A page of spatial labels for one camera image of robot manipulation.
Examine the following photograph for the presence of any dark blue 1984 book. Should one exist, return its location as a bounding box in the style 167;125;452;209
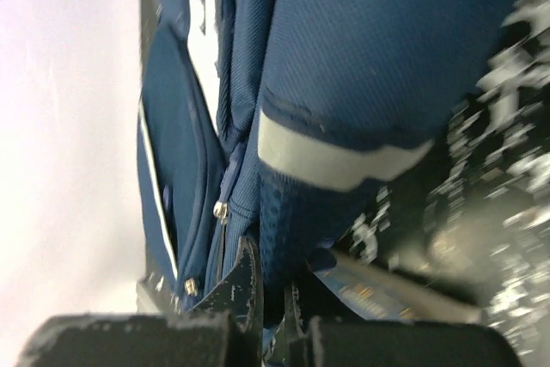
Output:
309;248;482;323

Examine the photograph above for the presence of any navy blue student backpack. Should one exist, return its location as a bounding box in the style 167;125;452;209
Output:
136;0;542;367

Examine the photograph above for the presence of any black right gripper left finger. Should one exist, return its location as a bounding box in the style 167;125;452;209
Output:
16;237;262;366

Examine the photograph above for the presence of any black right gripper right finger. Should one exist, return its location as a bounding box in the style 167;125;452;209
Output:
284;286;522;366

